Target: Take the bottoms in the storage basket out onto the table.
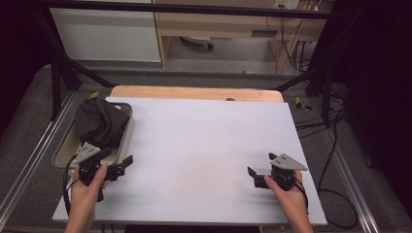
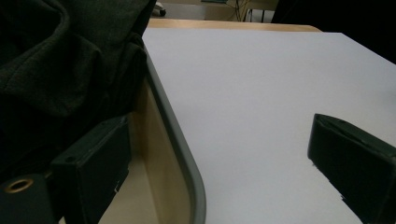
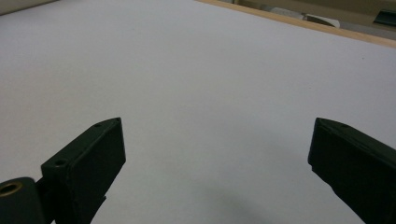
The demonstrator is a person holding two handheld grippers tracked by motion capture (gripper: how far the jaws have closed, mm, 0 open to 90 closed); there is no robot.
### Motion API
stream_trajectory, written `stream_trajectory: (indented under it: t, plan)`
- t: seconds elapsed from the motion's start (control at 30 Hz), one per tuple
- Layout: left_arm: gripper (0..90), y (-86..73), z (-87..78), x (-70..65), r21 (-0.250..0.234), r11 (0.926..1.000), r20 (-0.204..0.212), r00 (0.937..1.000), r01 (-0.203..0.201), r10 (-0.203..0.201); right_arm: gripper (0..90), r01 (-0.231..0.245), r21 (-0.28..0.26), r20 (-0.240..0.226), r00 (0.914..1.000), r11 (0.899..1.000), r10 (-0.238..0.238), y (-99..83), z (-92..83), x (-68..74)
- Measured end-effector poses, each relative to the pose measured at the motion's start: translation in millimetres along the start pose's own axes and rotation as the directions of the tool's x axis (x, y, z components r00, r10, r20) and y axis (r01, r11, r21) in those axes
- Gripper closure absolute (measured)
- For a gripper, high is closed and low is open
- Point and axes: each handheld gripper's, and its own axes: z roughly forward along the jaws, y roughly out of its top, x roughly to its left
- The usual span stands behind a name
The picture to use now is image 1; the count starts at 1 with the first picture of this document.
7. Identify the light wooden desk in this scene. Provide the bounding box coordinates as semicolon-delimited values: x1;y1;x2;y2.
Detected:
152;0;334;71

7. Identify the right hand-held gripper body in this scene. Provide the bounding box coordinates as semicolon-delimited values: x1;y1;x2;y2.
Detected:
269;153;308;191

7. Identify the aluminium rail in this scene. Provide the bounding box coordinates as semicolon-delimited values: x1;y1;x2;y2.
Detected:
0;91;78;225
319;125;381;233

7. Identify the person's right hand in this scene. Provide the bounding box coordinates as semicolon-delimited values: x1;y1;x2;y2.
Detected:
263;170;309;221

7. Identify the chair base with caster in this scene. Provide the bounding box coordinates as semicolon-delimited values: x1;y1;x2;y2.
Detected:
179;35;215;51

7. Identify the black metal stand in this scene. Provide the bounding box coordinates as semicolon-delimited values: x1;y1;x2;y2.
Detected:
275;48;350;128
32;6;117;122

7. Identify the white board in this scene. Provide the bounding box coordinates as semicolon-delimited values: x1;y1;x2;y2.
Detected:
51;96;328;226

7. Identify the dark cloth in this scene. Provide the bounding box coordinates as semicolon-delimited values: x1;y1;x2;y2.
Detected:
73;97;131;150

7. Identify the white power strip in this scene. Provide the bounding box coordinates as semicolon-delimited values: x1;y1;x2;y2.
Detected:
273;0;301;10

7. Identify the black curtain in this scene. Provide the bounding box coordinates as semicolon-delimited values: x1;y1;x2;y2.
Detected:
0;0;54;139
333;0;412;213

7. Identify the beige plastic bin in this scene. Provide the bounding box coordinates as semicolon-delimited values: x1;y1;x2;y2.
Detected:
51;102;135;171

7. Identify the black floor cable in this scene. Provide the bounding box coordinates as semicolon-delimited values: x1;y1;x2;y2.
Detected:
292;106;360;229

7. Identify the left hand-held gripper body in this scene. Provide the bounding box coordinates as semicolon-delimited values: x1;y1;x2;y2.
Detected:
73;142;127;202

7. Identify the hand-held gripper cable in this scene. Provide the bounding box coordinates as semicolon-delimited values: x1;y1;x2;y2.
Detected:
62;154;82;216
292;176;311;216

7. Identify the black horizontal bar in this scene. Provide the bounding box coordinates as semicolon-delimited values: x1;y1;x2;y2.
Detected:
45;0;334;20

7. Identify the white cabinet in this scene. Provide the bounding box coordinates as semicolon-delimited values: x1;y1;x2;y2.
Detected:
50;0;162;63

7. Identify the left hand-held gripper cable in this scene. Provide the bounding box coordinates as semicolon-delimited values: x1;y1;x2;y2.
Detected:
62;154;82;216

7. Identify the bundle of black cables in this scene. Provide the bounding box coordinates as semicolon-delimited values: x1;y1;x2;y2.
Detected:
265;0;323;74

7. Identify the right hand-held gripper cable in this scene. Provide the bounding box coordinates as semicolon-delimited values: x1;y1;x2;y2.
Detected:
292;176;311;216

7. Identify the person's left hand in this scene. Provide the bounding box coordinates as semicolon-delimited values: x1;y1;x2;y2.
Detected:
69;164;109;214

